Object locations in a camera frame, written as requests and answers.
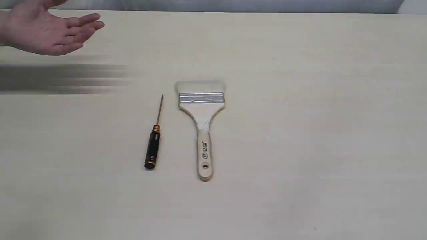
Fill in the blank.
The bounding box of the bare human hand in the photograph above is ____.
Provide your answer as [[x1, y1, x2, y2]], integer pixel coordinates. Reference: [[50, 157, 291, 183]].
[[0, 0, 105, 56]]

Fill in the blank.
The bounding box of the wide wooden-handled paint brush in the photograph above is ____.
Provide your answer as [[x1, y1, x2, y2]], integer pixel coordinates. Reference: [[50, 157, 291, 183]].
[[175, 81, 226, 181]]

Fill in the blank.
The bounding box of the black and gold screwdriver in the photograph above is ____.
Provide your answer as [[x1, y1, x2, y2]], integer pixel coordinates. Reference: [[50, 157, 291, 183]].
[[144, 94, 164, 170]]

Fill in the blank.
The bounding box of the white backdrop curtain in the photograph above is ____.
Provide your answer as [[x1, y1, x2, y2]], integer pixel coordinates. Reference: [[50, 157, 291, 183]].
[[59, 0, 427, 15]]

